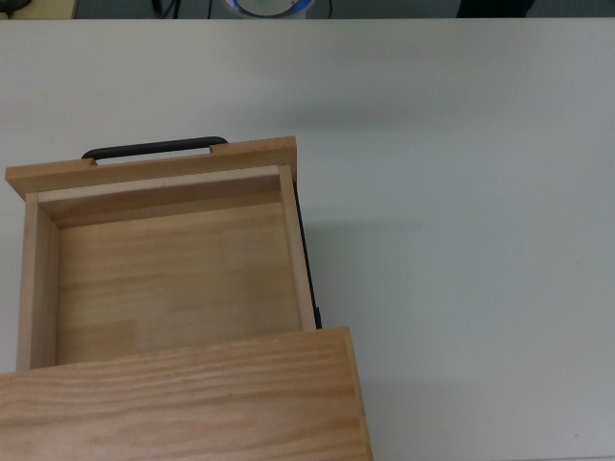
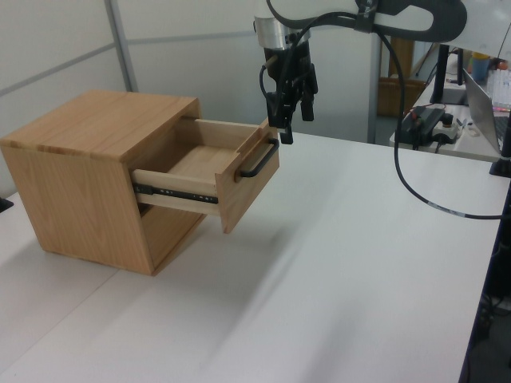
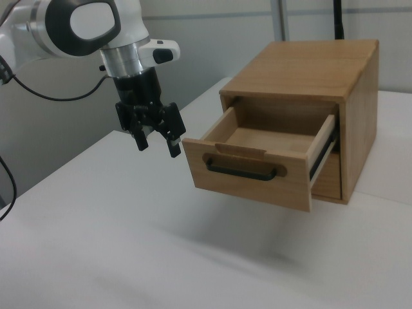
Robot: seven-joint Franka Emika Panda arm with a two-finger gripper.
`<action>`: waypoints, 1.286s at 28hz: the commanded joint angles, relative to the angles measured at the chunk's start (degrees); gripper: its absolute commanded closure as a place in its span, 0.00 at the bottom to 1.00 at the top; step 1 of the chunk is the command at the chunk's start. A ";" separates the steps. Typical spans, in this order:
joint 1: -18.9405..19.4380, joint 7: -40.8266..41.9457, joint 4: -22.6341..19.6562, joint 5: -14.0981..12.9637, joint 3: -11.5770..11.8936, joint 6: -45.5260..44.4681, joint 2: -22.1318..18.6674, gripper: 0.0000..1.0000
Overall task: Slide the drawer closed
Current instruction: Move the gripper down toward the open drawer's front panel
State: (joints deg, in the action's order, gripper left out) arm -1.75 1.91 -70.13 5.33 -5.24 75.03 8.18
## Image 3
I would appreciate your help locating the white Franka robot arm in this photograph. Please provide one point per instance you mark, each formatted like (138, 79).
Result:
(58, 32)

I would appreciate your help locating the wooden two-drawer cabinet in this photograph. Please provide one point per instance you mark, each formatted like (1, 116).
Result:
(305, 64)

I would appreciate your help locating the black pole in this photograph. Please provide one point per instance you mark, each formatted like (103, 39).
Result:
(338, 19)

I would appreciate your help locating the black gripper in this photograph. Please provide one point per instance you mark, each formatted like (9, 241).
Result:
(138, 88)

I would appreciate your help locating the grey partition post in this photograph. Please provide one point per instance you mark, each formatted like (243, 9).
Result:
(282, 19)

